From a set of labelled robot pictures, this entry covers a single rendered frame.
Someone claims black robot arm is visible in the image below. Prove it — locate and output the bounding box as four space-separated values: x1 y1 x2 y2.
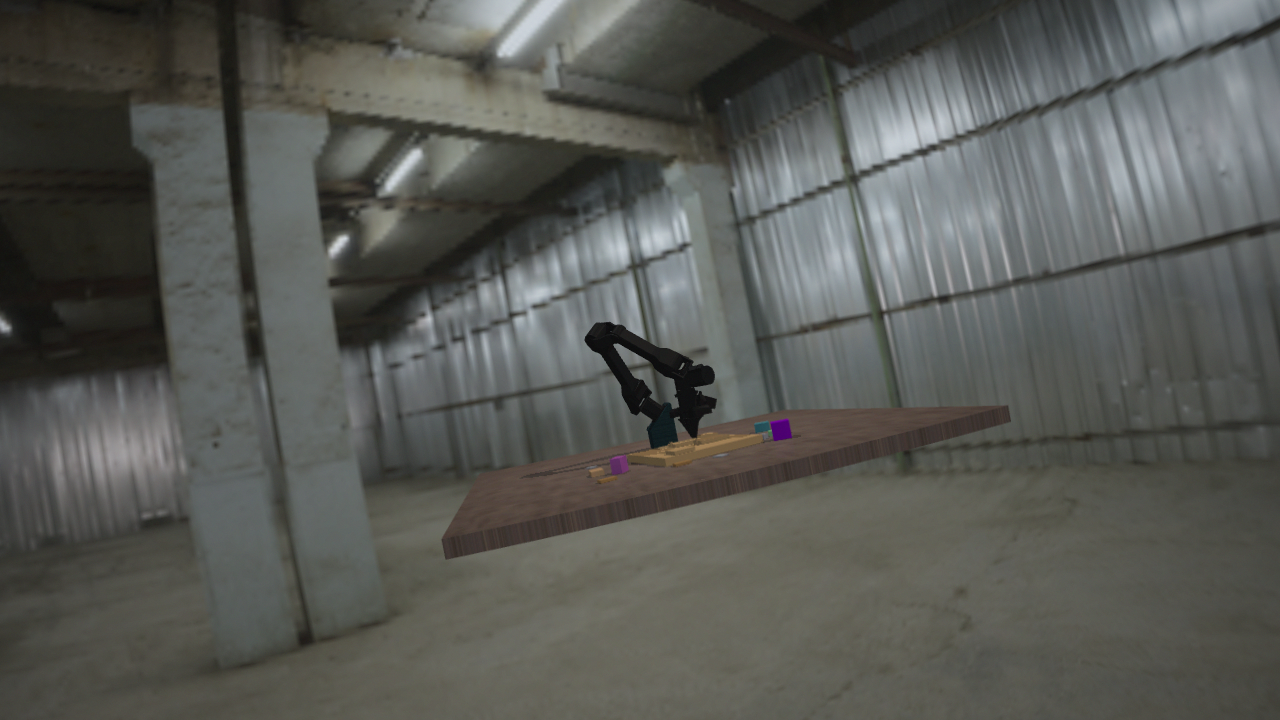
585 322 716 421

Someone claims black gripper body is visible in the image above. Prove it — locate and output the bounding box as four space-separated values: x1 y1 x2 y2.
669 387 712 419

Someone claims tan puzzle board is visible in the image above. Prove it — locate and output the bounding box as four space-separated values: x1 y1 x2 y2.
627 433 764 466

